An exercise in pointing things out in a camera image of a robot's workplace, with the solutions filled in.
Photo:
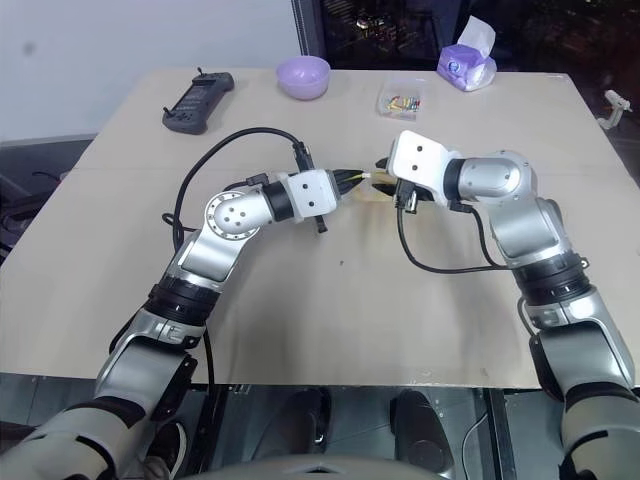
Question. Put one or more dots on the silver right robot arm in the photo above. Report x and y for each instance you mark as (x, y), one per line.
(525, 225)

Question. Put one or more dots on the dark metal table leg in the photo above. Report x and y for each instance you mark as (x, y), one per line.
(496, 435)

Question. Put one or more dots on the grey robot torso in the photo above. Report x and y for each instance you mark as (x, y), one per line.
(320, 472)

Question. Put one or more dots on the clear box of coloured bits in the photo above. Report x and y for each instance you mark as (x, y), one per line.
(401, 100)

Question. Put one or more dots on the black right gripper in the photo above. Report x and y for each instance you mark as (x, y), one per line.
(402, 189)

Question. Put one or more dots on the black handheld remote controller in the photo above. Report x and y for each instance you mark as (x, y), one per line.
(197, 102)

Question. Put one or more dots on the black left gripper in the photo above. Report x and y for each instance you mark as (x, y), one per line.
(340, 187)

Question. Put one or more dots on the orange melon bun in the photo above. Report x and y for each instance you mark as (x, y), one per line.
(382, 177)

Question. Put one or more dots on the black and white sneaker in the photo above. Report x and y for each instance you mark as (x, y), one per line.
(167, 450)

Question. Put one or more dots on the purple plastic bowl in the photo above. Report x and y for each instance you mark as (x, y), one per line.
(302, 77)

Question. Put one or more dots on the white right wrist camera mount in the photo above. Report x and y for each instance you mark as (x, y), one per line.
(420, 160)

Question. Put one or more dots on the dark window frame post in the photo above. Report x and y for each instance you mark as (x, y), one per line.
(307, 30)

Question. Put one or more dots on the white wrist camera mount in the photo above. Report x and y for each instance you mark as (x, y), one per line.
(310, 195)
(420, 160)

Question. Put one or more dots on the clear yellow-seal zip bag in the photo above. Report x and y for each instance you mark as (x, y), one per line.
(369, 176)

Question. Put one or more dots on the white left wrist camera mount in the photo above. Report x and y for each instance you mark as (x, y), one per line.
(310, 195)

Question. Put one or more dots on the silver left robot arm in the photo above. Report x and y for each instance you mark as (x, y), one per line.
(225, 215)

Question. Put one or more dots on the white clamp fixture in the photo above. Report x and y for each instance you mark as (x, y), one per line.
(614, 107)

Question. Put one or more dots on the purple tissue pack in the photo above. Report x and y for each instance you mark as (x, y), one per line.
(465, 67)

